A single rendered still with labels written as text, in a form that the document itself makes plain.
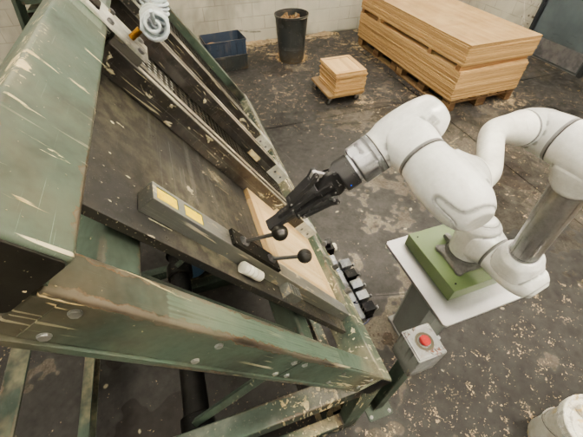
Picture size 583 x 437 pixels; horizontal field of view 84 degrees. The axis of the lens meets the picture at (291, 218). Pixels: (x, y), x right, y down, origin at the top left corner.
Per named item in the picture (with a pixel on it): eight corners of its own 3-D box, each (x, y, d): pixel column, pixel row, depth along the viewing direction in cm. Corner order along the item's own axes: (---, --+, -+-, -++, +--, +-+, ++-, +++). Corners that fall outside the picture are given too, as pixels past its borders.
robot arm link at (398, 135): (357, 122, 68) (392, 166, 61) (423, 75, 64) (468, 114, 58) (370, 147, 77) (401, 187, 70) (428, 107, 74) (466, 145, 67)
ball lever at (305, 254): (270, 268, 88) (313, 264, 81) (262, 263, 85) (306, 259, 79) (272, 255, 90) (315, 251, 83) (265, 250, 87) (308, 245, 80)
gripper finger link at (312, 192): (334, 187, 71) (332, 184, 70) (292, 215, 73) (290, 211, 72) (327, 176, 73) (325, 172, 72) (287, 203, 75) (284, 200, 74)
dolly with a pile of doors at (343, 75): (363, 101, 427) (369, 69, 397) (327, 107, 415) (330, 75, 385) (343, 81, 466) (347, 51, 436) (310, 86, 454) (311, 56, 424)
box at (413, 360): (432, 368, 129) (448, 351, 116) (406, 378, 126) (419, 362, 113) (415, 340, 137) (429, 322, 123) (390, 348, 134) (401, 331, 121)
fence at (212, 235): (341, 320, 129) (350, 315, 128) (137, 211, 58) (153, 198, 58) (336, 309, 132) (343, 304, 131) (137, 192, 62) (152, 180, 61)
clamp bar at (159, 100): (305, 244, 154) (348, 216, 149) (36, 22, 66) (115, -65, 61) (298, 229, 161) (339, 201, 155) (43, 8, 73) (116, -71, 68)
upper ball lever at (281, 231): (244, 252, 79) (291, 241, 73) (234, 246, 76) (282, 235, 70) (245, 238, 81) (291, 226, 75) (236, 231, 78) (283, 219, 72)
